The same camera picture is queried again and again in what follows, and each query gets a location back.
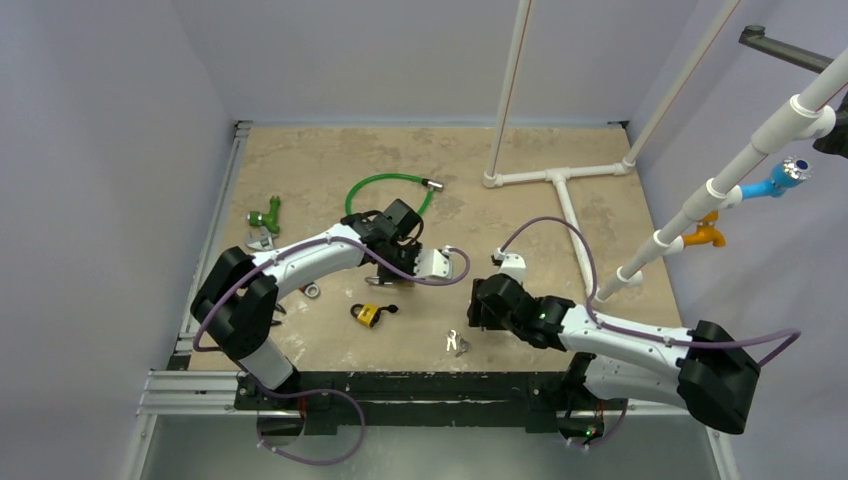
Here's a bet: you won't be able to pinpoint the large brass padlock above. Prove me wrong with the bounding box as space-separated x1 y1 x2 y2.
364 275 415 289

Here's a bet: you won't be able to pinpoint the black overhead bar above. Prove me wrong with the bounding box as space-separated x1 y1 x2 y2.
738 25 834 74

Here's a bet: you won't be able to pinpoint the white pvc pipe frame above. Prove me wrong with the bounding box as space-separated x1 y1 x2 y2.
482 1 847 302

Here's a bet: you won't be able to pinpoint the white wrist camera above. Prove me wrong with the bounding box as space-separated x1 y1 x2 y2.
413 248 454 281
491 248 527 284

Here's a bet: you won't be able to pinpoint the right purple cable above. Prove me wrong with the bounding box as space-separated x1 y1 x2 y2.
496 216 803 450

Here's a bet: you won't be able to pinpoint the orange faucet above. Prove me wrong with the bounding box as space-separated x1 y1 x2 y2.
682 211 726 248

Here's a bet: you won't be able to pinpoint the small yellow padlock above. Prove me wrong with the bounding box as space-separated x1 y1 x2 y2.
349 304 399 329

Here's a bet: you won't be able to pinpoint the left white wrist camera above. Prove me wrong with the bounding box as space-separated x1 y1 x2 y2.
413 248 454 281

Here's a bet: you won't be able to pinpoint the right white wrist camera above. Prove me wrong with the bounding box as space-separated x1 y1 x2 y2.
491 248 527 284

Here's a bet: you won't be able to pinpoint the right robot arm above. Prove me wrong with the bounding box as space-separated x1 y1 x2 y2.
467 274 761 435

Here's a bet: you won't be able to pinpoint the red adjustable wrench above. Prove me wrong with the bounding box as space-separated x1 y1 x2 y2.
245 226 321 299

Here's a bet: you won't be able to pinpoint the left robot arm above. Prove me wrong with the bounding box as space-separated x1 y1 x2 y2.
190 199 423 409

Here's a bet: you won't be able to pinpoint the green cable lock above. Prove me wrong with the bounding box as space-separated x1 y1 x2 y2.
343 172 446 215

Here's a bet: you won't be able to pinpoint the green hose nozzle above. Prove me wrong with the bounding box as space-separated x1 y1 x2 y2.
246 196 281 235

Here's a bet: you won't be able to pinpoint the black pliers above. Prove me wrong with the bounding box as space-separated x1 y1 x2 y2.
270 303 287 327

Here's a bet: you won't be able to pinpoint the blue faucet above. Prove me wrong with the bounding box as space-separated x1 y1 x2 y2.
740 156 813 200

